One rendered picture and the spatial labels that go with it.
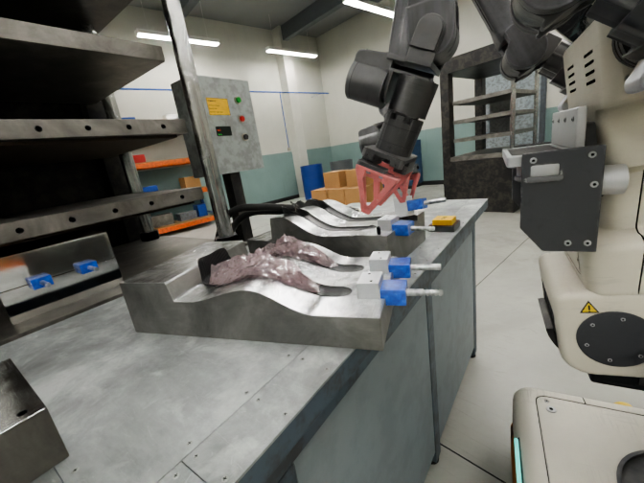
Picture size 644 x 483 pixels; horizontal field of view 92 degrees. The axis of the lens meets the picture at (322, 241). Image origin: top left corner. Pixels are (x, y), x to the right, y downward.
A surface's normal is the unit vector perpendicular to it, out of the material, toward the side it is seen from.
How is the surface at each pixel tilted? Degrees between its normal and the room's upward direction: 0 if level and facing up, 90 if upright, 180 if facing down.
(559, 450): 0
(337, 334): 90
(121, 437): 0
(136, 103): 90
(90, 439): 0
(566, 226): 90
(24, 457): 90
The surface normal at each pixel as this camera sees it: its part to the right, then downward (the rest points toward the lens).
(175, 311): -0.32, 0.30
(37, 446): 0.80, 0.04
